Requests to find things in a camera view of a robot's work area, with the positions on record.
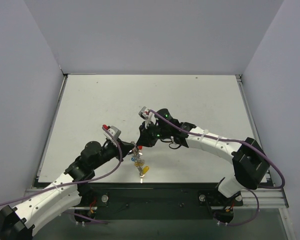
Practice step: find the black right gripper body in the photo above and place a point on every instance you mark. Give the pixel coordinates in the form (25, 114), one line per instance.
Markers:
(148, 132)

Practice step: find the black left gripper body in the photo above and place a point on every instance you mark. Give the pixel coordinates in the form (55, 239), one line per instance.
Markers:
(120, 149)

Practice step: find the steel key organiser ring disc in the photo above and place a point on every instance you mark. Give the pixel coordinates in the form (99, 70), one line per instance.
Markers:
(137, 154)

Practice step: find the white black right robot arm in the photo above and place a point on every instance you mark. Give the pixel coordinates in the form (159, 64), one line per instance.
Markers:
(246, 156)

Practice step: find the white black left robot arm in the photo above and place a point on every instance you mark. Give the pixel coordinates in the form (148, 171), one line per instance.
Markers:
(23, 221)

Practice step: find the yellow key tag lower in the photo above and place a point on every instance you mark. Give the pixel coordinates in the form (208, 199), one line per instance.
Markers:
(138, 164)

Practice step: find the yellow key tag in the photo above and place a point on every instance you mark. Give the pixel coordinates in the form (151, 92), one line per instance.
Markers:
(138, 164)
(145, 170)

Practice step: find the yellow key tag upper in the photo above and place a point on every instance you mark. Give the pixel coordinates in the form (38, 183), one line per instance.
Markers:
(145, 170)

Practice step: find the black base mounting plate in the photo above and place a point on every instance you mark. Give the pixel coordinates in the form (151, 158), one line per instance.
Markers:
(152, 201)

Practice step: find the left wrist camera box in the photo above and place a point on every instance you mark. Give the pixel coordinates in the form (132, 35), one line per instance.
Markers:
(111, 133)

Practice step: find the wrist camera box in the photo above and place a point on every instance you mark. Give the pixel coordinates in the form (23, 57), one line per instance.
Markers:
(111, 133)
(147, 117)

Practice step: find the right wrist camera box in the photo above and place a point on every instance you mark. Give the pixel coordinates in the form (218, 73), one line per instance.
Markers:
(147, 117)

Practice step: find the aluminium front rail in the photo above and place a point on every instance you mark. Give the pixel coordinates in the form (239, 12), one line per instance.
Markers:
(182, 192)

